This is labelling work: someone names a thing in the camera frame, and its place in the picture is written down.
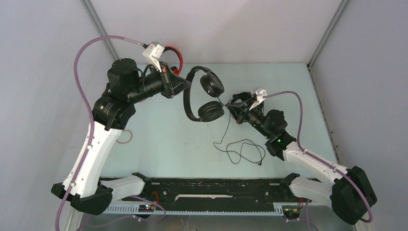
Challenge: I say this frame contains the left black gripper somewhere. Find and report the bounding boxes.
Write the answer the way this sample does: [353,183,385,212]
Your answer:
[127,61,191,104]

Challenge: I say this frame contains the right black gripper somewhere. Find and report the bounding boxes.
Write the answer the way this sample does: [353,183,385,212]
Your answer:
[225,98,271,139]

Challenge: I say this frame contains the small headphones black cable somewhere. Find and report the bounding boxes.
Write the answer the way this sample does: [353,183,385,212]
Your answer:
[213,97,266,166]

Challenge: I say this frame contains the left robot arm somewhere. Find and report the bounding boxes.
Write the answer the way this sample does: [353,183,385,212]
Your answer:
[51,58,191,215]

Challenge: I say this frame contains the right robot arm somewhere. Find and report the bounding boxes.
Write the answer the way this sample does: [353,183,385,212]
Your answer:
[226,100,377,225]

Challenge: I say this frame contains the red headphones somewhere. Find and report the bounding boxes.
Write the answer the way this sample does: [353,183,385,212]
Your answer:
[163,46,184,75]

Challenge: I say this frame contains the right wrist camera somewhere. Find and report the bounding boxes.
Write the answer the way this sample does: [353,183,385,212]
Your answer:
[249,87,267,111]

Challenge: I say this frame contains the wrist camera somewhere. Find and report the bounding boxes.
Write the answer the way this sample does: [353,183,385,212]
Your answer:
[249,87,267,111]
[142,41,165,73]

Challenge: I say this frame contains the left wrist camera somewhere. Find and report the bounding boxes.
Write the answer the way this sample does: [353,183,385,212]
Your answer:
[142,41,165,73]

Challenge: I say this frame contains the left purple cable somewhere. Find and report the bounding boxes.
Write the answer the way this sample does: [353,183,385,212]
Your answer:
[54,35,147,231]

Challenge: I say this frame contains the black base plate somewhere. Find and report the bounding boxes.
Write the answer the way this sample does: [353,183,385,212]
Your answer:
[99,177,313,214]

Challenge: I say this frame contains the aluminium frame rail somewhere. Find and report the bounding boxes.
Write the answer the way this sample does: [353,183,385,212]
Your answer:
[67,173,367,224]

